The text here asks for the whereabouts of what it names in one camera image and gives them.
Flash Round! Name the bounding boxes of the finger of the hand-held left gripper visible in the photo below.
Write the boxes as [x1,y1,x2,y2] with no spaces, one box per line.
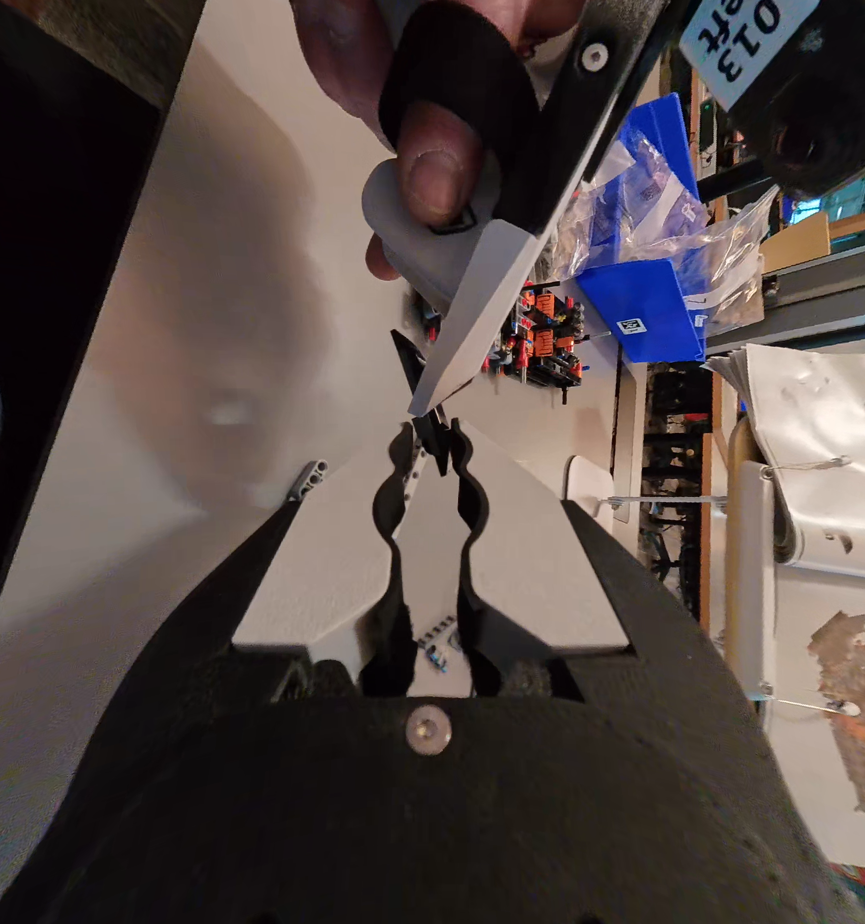
[364,157,539,418]
[391,328,429,394]

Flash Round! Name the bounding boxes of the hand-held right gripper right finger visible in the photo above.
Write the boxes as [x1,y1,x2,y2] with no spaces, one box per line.
[448,420,630,676]

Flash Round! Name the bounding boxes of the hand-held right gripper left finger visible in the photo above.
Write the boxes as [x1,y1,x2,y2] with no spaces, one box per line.
[232,422,415,676]

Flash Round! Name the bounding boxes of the black lego piece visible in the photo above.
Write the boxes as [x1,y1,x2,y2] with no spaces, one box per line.
[409,406,454,479]

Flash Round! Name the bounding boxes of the orange black lego model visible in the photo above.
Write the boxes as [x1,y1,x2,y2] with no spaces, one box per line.
[479,282,592,405]

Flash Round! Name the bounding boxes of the dark grey lego beam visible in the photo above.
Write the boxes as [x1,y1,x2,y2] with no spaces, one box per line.
[288,460,330,502]

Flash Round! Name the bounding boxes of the pile of small lego parts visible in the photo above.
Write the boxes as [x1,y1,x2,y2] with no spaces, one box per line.
[418,617,464,672]

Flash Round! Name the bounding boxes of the lego instruction booklet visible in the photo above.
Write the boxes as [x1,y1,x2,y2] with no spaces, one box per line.
[703,343,865,874]

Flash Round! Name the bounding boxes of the person's left hand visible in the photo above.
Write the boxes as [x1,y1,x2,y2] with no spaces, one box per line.
[292,0,585,282]

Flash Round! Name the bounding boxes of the blue plastic bin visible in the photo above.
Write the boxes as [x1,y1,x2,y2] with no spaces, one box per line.
[577,92,709,363]

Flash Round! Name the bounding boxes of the clear plastic bags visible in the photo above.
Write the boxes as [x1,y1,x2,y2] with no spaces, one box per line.
[548,137,780,333]

